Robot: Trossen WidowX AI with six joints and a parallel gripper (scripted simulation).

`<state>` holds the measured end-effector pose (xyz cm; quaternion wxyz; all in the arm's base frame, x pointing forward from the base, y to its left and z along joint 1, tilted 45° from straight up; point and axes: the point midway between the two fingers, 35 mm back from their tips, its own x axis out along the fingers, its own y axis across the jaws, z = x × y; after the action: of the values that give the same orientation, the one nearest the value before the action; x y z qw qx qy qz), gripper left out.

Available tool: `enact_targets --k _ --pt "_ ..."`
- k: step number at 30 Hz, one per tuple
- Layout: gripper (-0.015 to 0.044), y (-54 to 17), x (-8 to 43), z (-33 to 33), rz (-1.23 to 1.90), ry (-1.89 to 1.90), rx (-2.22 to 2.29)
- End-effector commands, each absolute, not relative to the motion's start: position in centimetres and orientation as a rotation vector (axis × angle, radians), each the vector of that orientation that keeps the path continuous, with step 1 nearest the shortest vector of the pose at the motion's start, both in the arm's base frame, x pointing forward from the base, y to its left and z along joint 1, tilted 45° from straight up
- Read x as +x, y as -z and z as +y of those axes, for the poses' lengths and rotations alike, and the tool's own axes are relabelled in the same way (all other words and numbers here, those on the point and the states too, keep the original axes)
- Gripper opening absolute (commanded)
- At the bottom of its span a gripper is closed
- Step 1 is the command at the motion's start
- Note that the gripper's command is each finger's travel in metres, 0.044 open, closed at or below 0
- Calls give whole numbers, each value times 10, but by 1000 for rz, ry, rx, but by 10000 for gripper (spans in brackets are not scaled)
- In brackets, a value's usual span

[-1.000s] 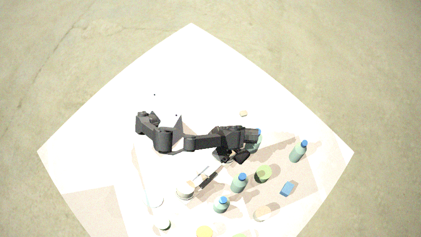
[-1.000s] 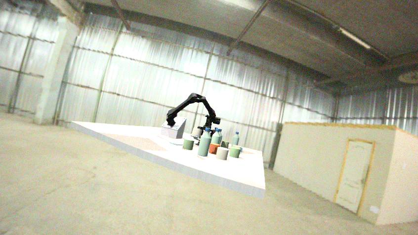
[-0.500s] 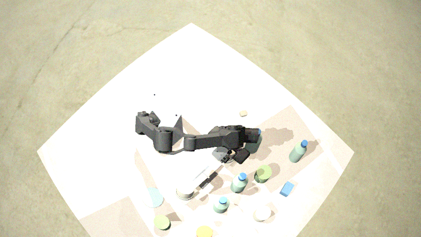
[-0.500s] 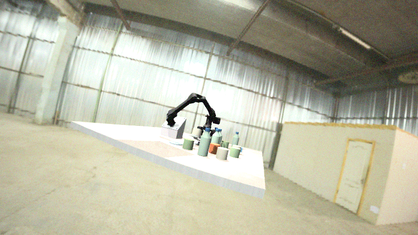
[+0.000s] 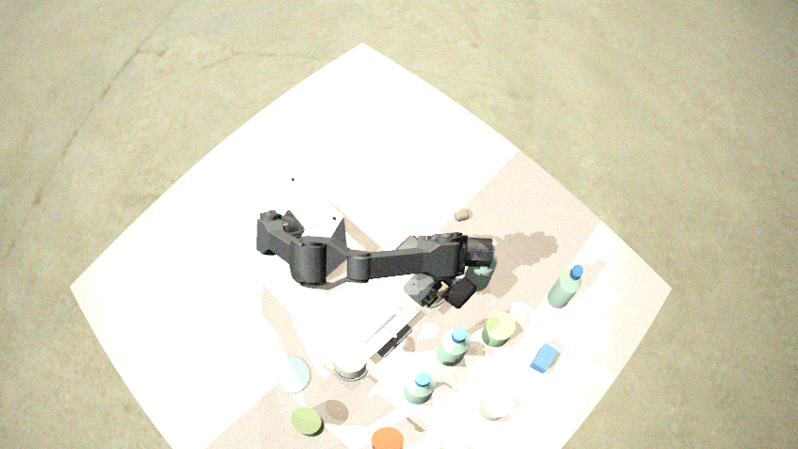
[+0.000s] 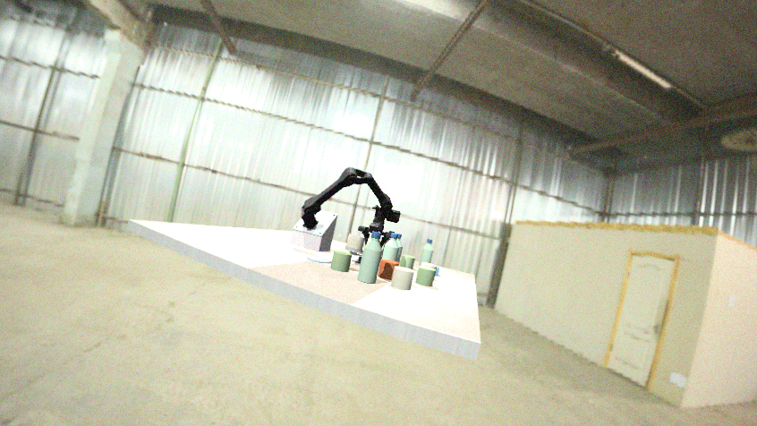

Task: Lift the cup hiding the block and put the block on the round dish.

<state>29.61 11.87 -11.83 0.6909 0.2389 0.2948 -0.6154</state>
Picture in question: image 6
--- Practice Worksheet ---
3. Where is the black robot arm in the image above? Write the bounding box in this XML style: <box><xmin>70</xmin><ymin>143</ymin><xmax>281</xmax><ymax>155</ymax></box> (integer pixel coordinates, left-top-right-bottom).
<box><xmin>301</xmin><ymin>166</ymin><xmax>401</xmax><ymax>232</ymax></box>

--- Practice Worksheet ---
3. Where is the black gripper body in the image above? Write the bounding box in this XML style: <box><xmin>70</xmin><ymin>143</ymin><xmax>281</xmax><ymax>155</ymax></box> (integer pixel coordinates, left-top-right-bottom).
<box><xmin>358</xmin><ymin>218</ymin><xmax>392</xmax><ymax>239</ymax></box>

